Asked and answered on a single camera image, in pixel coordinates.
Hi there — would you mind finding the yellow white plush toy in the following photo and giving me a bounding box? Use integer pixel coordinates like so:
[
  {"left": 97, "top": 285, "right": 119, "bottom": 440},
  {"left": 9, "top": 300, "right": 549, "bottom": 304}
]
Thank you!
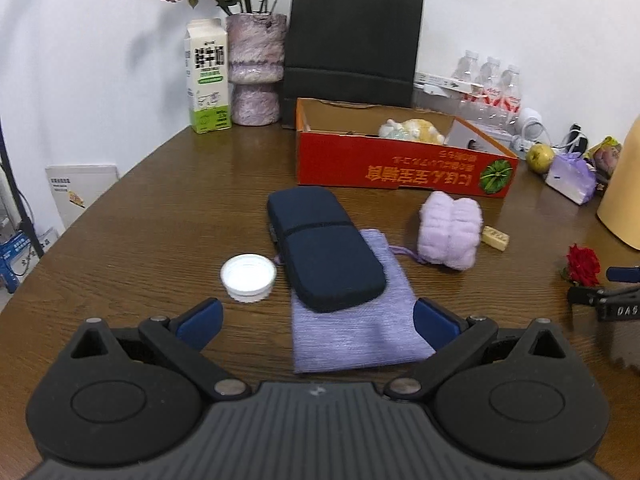
[{"left": 378, "top": 118, "right": 446, "bottom": 145}]

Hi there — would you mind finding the red cardboard box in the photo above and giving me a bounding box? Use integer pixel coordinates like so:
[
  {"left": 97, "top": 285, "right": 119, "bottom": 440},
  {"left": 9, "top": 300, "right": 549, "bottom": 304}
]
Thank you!
[{"left": 295, "top": 97, "right": 521, "bottom": 200}]

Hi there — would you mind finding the pile of small boxes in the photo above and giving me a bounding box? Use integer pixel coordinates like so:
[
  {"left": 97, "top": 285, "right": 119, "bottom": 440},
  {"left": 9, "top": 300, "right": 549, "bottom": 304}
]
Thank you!
[{"left": 0, "top": 200, "right": 60, "bottom": 293}]

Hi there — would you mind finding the purple drawstring pouch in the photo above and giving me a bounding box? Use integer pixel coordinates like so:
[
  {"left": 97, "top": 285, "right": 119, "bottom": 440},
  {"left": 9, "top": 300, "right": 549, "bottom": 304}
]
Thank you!
[{"left": 275, "top": 228, "right": 437, "bottom": 375}]

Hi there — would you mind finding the white flat printed box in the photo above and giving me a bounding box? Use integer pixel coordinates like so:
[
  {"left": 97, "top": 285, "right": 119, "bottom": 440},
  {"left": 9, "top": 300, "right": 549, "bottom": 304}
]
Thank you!
[{"left": 414, "top": 71, "right": 481, "bottom": 89}]

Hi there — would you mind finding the purple plastic bag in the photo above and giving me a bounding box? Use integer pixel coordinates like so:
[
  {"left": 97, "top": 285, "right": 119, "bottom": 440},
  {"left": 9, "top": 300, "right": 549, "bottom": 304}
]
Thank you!
[{"left": 545, "top": 154, "right": 598, "bottom": 206}]

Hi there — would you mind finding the white printed carton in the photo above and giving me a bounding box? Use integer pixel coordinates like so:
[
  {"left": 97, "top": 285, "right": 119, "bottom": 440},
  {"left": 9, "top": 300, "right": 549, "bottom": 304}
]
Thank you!
[{"left": 45, "top": 164, "right": 119, "bottom": 232}]

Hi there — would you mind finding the black paper bag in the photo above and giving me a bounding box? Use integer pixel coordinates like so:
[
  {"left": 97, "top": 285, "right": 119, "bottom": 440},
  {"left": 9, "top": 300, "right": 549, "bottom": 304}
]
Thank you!
[{"left": 281, "top": 0, "right": 427, "bottom": 128}]

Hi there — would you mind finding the clear water bottle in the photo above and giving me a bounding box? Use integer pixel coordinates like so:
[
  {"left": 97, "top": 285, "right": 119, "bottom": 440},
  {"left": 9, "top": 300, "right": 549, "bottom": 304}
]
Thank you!
[
  {"left": 500, "top": 64, "right": 524, "bottom": 126},
  {"left": 452, "top": 50, "right": 482, "bottom": 121},
  {"left": 477, "top": 56, "right": 503, "bottom": 123}
]

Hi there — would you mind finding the colourful snack packet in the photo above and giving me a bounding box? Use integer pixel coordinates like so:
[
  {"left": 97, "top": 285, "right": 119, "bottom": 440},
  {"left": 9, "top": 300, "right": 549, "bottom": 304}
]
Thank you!
[{"left": 585, "top": 136, "right": 623, "bottom": 181}]

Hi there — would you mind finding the yellow thermos jug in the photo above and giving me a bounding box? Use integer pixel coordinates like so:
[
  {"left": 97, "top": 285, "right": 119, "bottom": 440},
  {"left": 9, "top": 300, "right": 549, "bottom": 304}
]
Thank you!
[{"left": 596, "top": 115, "right": 640, "bottom": 251}]

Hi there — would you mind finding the white bottle cap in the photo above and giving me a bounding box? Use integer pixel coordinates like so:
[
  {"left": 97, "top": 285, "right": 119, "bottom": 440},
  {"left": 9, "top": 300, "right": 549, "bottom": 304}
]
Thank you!
[{"left": 220, "top": 254, "right": 277, "bottom": 304}]

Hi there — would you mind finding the black light stand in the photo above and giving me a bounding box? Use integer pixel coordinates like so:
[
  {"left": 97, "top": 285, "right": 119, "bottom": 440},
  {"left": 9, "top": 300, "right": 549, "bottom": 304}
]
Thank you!
[{"left": 0, "top": 125, "right": 42, "bottom": 263}]

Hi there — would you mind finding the green white milk carton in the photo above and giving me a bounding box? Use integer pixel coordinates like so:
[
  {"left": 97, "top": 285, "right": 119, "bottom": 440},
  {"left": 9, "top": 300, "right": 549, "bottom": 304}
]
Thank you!
[{"left": 184, "top": 17, "right": 233, "bottom": 134}]

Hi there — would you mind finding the yellow green apple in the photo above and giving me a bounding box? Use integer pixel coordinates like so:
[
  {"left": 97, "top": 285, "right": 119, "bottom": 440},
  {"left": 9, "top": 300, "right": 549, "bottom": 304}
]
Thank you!
[{"left": 526, "top": 143, "right": 556, "bottom": 173}]

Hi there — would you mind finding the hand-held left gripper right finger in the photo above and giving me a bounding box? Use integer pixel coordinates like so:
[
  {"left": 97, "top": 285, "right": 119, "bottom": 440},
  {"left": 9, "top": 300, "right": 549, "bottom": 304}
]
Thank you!
[{"left": 384, "top": 298, "right": 566, "bottom": 403}]

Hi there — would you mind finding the red rose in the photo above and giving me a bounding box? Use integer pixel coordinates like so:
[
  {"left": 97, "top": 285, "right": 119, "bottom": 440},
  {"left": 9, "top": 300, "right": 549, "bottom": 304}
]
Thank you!
[{"left": 561, "top": 244, "right": 602, "bottom": 288}]

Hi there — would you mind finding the navy zip case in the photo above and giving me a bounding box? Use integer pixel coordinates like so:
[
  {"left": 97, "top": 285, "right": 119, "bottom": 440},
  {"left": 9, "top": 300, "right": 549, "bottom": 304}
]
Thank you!
[{"left": 266, "top": 186, "right": 388, "bottom": 314}]

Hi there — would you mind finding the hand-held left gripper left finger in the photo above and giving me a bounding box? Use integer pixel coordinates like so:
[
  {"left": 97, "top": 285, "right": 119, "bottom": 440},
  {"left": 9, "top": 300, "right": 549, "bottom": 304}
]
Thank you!
[{"left": 72, "top": 298, "right": 252, "bottom": 402}]

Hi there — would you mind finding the purple fluffy towel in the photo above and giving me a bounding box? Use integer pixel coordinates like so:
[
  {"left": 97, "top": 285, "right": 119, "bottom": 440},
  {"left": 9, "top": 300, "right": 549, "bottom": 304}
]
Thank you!
[{"left": 417, "top": 191, "right": 484, "bottom": 272}]

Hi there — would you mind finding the purple marbled vase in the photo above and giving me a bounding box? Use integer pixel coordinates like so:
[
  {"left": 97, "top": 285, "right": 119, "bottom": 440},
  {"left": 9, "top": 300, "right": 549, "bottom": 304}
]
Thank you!
[{"left": 225, "top": 12, "right": 288, "bottom": 127}]

